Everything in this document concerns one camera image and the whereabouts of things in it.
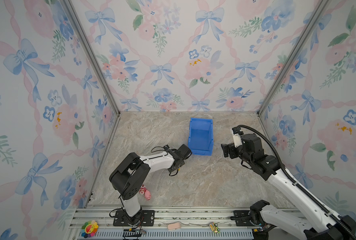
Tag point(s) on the pink oval eraser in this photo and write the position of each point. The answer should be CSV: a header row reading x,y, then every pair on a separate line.
x,y
174,226

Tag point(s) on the aluminium corner frame post right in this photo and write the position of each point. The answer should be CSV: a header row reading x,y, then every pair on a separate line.
x,y
306,33

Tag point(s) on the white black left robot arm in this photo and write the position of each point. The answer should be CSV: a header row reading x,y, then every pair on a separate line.
x,y
129,177

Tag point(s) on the aluminium corner frame post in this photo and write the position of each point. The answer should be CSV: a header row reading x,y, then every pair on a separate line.
x,y
81,34
306,33

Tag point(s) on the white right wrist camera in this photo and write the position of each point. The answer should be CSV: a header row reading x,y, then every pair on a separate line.
x,y
236,134

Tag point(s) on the pink toy on table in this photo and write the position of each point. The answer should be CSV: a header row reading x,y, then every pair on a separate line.
x,y
145,192

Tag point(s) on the colourful round toy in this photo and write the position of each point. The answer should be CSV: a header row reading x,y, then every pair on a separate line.
x,y
89,229

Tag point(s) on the blue plastic storage bin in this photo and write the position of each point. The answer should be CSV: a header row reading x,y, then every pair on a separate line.
x,y
201,139

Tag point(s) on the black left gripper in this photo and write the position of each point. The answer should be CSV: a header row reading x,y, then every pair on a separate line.
x,y
182,163

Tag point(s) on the aluminium corner frame post left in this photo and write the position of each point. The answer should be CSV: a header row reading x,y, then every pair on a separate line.
x,y
81,34

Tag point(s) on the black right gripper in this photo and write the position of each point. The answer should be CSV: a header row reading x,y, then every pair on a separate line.
x,y
231,146

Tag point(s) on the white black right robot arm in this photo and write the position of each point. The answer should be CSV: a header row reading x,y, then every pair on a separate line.
x,y
319,222

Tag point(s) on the small green yellow item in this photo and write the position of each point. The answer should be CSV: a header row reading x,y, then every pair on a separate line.
x,y
214,228

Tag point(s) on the aluminium front rail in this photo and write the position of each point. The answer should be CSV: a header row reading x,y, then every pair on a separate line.
x,y
194,225

